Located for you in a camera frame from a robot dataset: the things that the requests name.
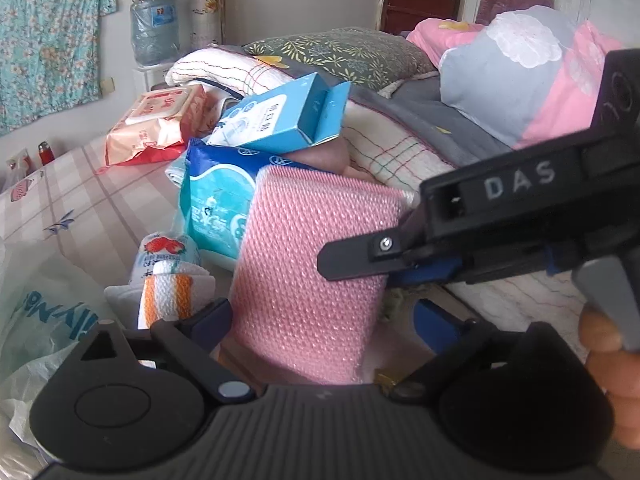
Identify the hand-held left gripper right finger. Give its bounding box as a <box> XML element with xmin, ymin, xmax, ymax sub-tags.
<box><xmin>387</xmin><ymin>299</ymin><xmax>506</xmax><ymax>403</ymax></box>

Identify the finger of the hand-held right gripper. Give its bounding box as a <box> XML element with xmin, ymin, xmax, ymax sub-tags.
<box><xmin>385</xmin><ymin>255</ymin><xmax>466</xmax><ymax>291</ymax></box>
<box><xmin>317</xmin><ymin>232</ymin><xmax>426</xmax><ymax>282</ymax></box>

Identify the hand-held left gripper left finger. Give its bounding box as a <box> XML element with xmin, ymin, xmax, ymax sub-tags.
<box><xmin>65</xmin><ymin>297</ymin><xmax>257</xmax><ymax>403</ymax></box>

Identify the pink mesh sponge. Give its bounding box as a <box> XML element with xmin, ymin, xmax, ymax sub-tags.
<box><xmin>227</xmin><ymin>166</ymin><xmax>408</xmax><ymax>386</ymax></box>

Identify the orange white striped towel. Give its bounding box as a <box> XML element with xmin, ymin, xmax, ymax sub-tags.
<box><xmin>105</xmin><ymin>260</ymin><xmax>218</xmax><ymax>330</ymax></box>

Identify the strawberry print tissue pack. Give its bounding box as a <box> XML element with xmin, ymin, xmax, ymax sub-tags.
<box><xmin>127</xmin><ymin>231</ymin><xmax>201</xmax><ymax>286</ymax></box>

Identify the blue white tissue packet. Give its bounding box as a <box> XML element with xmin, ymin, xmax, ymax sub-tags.
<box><xmin>177</xmin><ymin>137</ymin><xmax>271</xmax><ymax>273</ymax></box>

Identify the blue paper carton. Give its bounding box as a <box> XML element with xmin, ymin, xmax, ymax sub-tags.
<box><xmin>207</xmin><ymin>72</ymin><xmax>352</xmax><ymax>153</ymax></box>

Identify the person's right hand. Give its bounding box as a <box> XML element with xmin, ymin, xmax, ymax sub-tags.
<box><xmin>577</xmin><ymin>305</ymin><xmax>640</xmax><ymax>450</ymax></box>

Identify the pink grey patchwork quilt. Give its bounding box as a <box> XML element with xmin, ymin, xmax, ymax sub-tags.
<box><xmin>407</xmin><ymin>5</ymin><xmax>626</xmax><ymax>150</ymax></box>

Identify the white plastic bag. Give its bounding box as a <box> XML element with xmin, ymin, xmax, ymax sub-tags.
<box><xmin>0</xmin><ymin>240</ymin><xmax>146</xmax><ymax>466</ymax></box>

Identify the pink wet wipes pack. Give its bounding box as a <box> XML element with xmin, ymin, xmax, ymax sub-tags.
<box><xmin>104</xmin><ymin>84</ymin><xmax>208</xmax><ymax>167</ymax></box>

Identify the green leaf print pillow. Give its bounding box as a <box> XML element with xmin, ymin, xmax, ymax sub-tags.
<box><xmin>242</xmin><ymin>26</ymin><xmax>436</xmax><ymax>92</ymax></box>

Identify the white striped folded blanket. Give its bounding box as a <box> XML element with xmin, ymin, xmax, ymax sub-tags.
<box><xmin>165</xmin><ymin>45</ymin><xmax>456</xmax><ymax>196</ymax></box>

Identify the floral paper roll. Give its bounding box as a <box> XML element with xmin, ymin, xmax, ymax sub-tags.
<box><xmin>190</xmin><ymin>0</ymin><xmax>226</xmax><ymax>51</ymax></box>

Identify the blue water jug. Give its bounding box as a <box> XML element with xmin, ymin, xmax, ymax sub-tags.
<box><xmin>130</xmin><ymin>0</ymin><xmax>181</xmax><ymax>67</ymax></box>

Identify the teal floral wall cloth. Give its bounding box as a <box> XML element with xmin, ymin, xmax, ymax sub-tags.
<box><xmin>0</xmin><ymin>0</ymin><xmax>120</xmax><ymax>136</ymax></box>

